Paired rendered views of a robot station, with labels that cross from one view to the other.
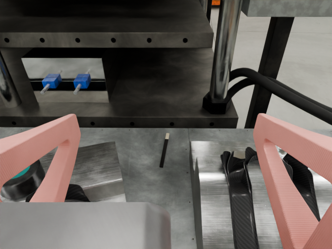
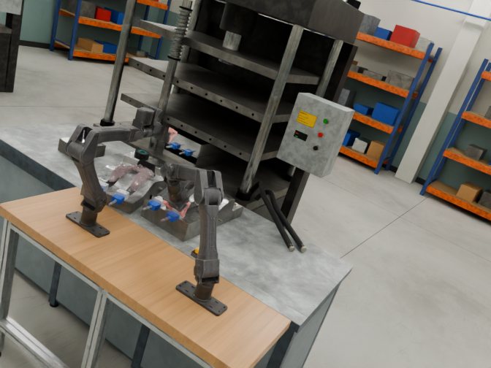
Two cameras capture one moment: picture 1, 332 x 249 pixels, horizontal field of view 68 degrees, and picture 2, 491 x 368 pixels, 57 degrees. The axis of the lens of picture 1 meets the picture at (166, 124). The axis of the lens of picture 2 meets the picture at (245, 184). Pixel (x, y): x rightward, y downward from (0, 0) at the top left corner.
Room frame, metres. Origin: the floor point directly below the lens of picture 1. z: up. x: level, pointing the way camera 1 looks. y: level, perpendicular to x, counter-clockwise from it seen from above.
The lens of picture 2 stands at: (-1.56, -1.18, 1.78)
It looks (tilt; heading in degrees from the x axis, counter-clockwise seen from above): 20 degrees down; 24
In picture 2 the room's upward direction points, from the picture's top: 18 degrees clockwise
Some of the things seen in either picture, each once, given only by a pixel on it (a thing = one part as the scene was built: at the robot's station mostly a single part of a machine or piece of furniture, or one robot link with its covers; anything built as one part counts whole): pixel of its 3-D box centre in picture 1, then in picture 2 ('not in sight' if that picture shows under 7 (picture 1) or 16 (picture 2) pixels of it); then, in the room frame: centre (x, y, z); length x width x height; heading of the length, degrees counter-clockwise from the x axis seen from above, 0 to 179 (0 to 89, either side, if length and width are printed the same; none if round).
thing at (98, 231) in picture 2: not in sight; (89, 216); (-0.29, 0.00, 0.84); 0.20 x 0.07 x 0.08; 90
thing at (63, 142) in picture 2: not in sight; (82, 147); (0.22, 0.62, 0.83); 0.20 x 0.15 x 0.07; 179
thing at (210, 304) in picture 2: not in sight; (204, 290); (-0.29, -0.60, 0.84); 0.20 x 0.07 x 0.08; 90
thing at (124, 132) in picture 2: not in sight; (106, 141); (-0.28, 0.00, 1.17); 0.30 x 0.09 x 0.12; 0
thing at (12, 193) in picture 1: (19, 175); (142, 154); (0.30, 0.27, 0.93); 0.08 x 0.08 x 0.04
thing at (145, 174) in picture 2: not in sight; (134, 171); (0.14, 0.16, 0.90); 0.26 x 0.18 x 0.08; 16
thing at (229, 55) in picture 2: not in sight; (234, 53); (1.17, 0.39, 1.51); 1.10 x 0.70 x 0.05; 89
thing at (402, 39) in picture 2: not in sight; (355, 87); (6.43, 0.89, 1.17); 2.06 x 0.65 x 2.34; 85
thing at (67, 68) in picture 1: (86, 55); (203, 145); (1.03, 0.34, 0.87); 0.50 x 0.27 x 0.17; 179
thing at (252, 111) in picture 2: not in sight; (223, 88); (1.16, 0.39, 1.26); 1.10 x 0.74 x 0.05; 89
